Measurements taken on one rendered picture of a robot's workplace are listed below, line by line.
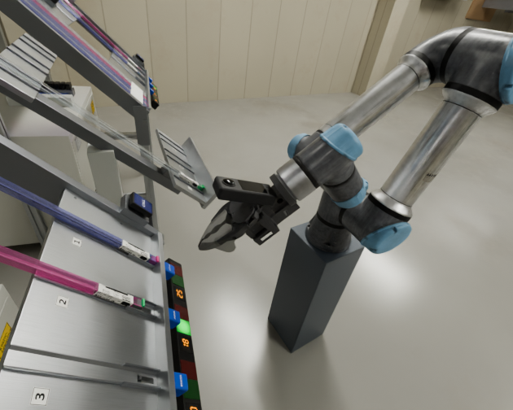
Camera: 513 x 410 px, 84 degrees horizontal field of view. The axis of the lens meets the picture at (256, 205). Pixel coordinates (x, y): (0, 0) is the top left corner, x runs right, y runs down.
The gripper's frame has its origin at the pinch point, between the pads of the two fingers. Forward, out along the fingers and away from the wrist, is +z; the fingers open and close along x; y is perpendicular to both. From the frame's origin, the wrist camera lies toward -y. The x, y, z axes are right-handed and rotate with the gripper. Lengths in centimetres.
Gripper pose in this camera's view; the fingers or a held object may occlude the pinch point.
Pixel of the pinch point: (201, 242)
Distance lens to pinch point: 58.7
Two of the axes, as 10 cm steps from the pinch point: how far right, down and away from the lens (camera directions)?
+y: 5.5, 5.3, 6.5
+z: -7.8, 6.1, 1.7
